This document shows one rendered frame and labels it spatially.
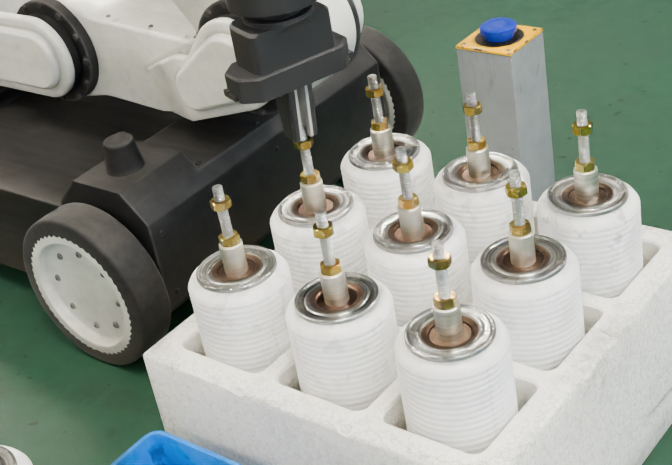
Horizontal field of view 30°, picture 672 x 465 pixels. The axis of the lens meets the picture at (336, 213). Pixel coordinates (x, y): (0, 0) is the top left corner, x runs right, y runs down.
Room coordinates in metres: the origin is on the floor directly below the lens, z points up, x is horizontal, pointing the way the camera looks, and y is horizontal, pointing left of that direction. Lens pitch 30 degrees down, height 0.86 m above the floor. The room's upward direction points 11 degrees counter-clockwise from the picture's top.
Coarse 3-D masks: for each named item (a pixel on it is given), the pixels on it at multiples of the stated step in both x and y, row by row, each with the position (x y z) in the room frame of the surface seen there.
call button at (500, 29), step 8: (488, 24) 1.26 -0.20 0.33; (496, 24) 1.26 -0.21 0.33; (504, 24) 1.25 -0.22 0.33; (512, 24) 1.25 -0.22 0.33; (480, 32) 1.26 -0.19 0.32; (488, 32) 1.25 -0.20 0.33; (496, 32) 1.24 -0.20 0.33; (504, 32) 1.24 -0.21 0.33; (512, 32) 1.24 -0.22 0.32; (488, 40) 1.25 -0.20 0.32; (496, 40) 1.25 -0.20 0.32; (504, 40) 1.24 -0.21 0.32
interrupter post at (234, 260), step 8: (240, 240) 0.99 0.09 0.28; (224, 248) 0.98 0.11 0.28; (232, 248) 0.98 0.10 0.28; (240, 248) 0.98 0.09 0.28; (224, 256) 0.98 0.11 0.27; (232, 256) 0.98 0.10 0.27; (240, 256) 0.98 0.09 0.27; (224, 264) 0.98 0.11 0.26; (232, 264) 0.98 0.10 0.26; (240, 264) 0.98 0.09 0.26; (232, 272) 0.98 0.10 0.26; (240, 272) 0.98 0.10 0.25
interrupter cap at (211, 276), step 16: (208, 256) 1.02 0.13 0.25; (256, 256) 1.00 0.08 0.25; (272, 256) 0.99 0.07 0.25; (208, 272) 0.99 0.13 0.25; (224, 272) 0.99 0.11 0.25; (256, 272) 0.97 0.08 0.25; (272, 272) 0.97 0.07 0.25; (208, 288) 0.96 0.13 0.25; (224, 288) 0.96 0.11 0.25; (240, 288) 0.95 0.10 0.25
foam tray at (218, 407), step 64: (192, 320) 1.03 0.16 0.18; (640, 320) 0.91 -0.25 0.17; (192, 384) 0.94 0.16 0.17; (256, 384) 0.91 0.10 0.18; (576, 384) 0.83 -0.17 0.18; (640, 384) 0.91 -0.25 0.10; (256, 448) 0.90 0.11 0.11; (320, 448) 0.84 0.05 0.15; (384, 448) 0.79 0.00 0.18; (448, 448) 0.77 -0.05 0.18; (512, 448) 0.76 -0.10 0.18; (576, 448) 0.82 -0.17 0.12; (640, 448) 0.90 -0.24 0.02
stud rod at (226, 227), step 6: (216, 186) 0.99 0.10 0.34; (216, 192) 0.99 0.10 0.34; (222, 192) 0.99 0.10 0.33; (216, 198) 0.99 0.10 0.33; (222, 198) 0.99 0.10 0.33; (222, 216) 0.98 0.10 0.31; (228, 216) 0.99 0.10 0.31; (222, 222) 0.99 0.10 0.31; (228, 222) 0.99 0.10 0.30; (222, 228) 0.99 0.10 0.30; (228, 228) 0.99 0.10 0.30; (228, 234) 0.99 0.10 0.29
